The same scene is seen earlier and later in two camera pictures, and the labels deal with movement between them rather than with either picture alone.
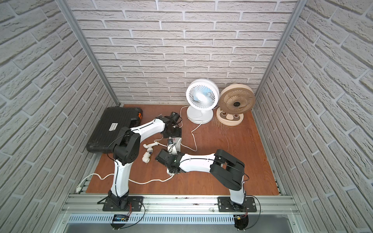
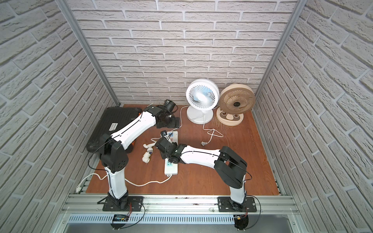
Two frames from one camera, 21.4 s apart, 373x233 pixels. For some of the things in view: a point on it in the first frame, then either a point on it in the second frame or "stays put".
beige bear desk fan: x=234 y=100 stays put
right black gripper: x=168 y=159 to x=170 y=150
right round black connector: x=240 y=223 stays put
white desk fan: x=203 y=95 stays put
